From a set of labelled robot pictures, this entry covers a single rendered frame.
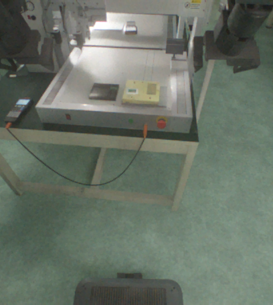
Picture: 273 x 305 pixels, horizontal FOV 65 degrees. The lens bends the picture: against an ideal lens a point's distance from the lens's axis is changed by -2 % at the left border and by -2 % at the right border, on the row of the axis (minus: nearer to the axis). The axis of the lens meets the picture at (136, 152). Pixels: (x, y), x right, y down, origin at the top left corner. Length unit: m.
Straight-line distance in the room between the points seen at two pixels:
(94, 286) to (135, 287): 0.20
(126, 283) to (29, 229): 0.83
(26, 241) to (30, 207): 0.25
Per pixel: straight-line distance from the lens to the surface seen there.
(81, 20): 1.16
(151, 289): 1.23
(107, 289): 1.24
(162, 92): 1.09
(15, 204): 1.90
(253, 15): 0.44
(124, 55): 1.46
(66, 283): 1.56
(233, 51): 0.50
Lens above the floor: 1.48
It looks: 49 degrees down
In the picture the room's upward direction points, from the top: straight up
